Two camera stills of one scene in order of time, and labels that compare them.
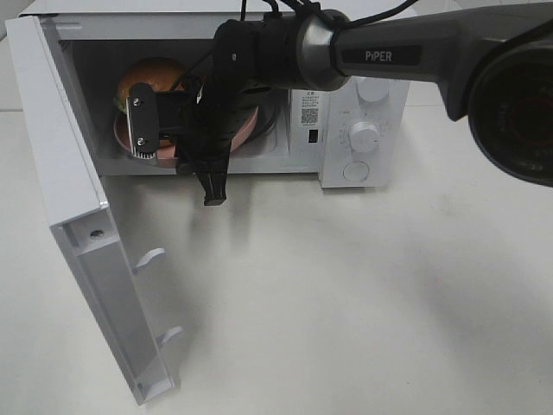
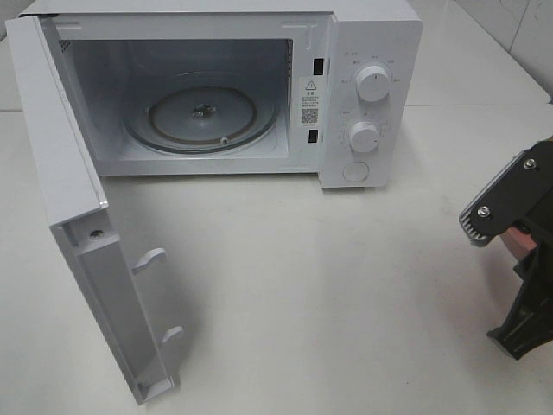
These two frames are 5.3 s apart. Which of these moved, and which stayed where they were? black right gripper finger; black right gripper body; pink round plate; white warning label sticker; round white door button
Moved: pink round plate; black right gripper body; black right gripper finger
Stayed: white warning label sticker; round white door button
